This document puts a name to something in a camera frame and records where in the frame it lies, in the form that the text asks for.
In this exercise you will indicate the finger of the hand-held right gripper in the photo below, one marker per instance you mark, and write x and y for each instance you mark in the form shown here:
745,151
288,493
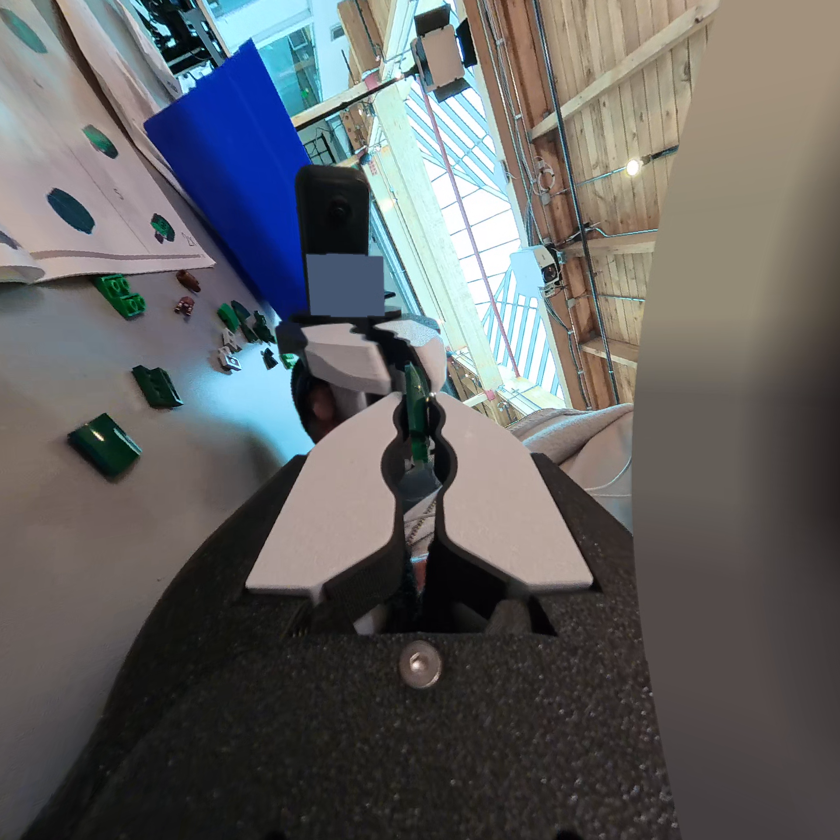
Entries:
426,348
348,358

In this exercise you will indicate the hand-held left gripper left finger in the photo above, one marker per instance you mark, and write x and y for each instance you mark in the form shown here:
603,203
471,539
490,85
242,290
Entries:
328,512

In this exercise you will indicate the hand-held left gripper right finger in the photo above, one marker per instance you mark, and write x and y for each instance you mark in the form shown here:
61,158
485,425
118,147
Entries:
512,518

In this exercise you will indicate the green toy brick assembly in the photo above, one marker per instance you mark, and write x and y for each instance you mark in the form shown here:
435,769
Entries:
415,413

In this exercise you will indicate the white desk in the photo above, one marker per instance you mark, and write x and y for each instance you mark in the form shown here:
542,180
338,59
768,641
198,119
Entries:
98,558

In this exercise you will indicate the person's right hand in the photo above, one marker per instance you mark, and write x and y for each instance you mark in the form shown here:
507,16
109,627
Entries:
323,408

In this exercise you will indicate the small dark green toy brick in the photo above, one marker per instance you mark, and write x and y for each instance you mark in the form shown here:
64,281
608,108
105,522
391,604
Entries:
269,358
265,328
248,328

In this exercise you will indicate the blue panel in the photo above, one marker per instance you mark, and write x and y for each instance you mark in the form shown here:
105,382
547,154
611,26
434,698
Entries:
236,164

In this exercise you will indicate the person's grey hoodie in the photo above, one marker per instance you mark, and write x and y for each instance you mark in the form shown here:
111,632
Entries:
577,439

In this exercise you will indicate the white grey toy piece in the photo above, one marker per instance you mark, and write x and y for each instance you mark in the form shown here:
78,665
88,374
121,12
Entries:
228,361
229,338

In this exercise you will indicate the light stand pole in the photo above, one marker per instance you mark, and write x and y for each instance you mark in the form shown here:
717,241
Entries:
354,98

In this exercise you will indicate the brown toy piece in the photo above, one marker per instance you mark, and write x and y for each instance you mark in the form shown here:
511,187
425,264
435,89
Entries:
184,306
188,280

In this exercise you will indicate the dark green flat toy plate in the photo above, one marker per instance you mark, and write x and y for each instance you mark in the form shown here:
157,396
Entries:
157,387

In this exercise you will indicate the studio light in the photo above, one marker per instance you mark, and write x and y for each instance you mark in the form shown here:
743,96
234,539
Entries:
443,56

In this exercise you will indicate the paper sheet with green dots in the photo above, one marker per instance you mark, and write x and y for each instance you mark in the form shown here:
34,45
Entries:
98,184

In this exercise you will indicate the dark green sloped toy brick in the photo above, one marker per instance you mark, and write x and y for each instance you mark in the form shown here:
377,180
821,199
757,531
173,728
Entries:
103,445

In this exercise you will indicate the plain white paper sheet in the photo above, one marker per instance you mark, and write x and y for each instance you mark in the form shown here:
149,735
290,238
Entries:
124,59

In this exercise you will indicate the round ceiling lamp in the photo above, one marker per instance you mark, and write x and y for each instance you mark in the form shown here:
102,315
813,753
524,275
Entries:
633,166

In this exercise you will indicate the white security camera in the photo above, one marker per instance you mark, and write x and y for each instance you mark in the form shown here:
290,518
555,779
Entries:
535,269

